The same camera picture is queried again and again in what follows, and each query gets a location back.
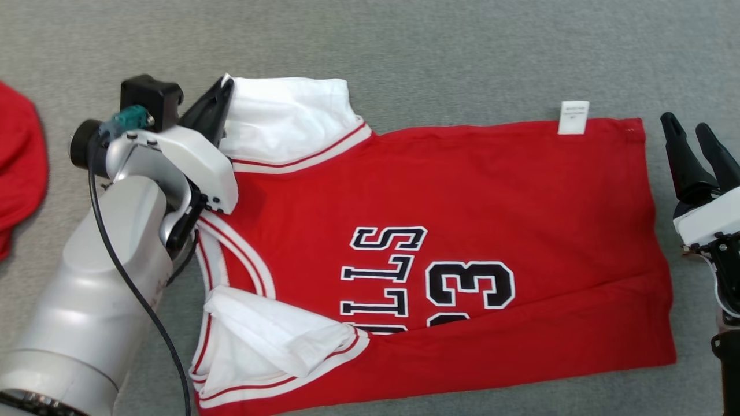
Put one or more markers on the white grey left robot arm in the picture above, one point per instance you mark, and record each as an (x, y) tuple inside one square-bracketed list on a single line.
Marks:
[(104, 289)]

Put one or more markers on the red basketball jersey white sleeves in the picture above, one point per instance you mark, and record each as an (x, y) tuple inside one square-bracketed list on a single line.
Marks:
[(491, 202)]

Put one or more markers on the red shorts white stripe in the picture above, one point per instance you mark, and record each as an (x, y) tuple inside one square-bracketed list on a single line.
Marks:
[(20, 162)]

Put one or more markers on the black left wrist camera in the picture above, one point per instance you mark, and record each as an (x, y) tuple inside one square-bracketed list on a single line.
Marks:
[(150, 98)]

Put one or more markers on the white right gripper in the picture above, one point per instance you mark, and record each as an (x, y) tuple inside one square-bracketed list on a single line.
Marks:
[(711, 219)]

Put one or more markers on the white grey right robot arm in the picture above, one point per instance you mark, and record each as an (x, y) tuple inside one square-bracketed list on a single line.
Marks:
[(729, 271)]

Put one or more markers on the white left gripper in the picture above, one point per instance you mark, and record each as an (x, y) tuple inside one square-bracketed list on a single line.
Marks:
[(196, 156)]

